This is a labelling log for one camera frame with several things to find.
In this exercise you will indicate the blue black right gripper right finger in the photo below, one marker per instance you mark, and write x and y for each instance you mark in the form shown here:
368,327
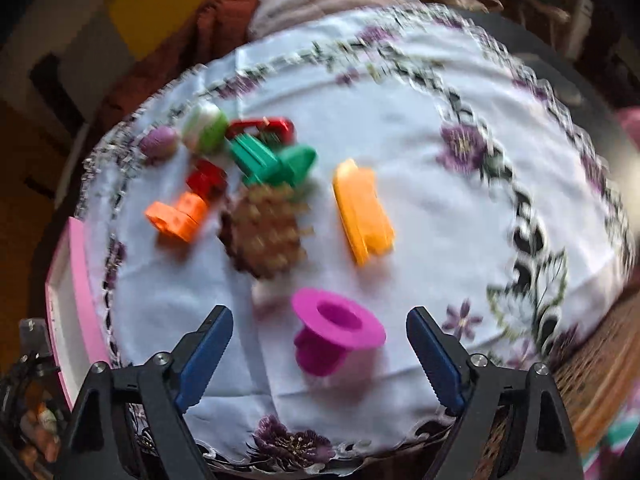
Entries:
539,442

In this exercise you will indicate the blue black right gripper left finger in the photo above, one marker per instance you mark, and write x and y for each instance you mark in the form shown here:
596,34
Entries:
100,441

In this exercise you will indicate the magenta plastic hat toy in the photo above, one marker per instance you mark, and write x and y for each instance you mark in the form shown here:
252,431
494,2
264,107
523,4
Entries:
333,328

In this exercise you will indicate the pink storage box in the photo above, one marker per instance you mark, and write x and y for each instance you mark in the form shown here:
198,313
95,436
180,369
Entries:
75,329

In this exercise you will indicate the orange linking cubes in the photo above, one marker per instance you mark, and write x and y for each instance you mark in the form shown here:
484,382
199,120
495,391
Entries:
180,221

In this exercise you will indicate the brown wooden massage brush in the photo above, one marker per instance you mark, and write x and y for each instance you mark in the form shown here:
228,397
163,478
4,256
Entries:
260,232

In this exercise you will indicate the orange plastic boat toy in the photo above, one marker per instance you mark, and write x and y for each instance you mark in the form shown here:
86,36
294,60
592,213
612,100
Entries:
365,223

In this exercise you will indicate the red linking cube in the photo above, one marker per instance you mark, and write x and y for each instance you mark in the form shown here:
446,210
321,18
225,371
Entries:
207,180

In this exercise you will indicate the purple oval soap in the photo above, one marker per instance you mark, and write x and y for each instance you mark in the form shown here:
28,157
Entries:
160,143

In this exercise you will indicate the green plastic stand toy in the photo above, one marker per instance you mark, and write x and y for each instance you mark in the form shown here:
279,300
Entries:
261,165

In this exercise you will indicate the green white round case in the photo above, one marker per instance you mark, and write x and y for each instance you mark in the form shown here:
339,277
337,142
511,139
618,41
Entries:
204,129

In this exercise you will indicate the white embroidered floral tablecloth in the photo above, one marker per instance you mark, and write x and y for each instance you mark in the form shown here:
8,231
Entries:
320,184

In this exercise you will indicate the red metallic carabiner capsule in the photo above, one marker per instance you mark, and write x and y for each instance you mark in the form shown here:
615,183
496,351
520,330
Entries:
268,130

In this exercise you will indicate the multicolour upholstered headboard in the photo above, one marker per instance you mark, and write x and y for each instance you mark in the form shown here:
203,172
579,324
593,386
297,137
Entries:
98,40

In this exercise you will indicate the rust brown blanket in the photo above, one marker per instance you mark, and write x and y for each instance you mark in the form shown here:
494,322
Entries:
213,30

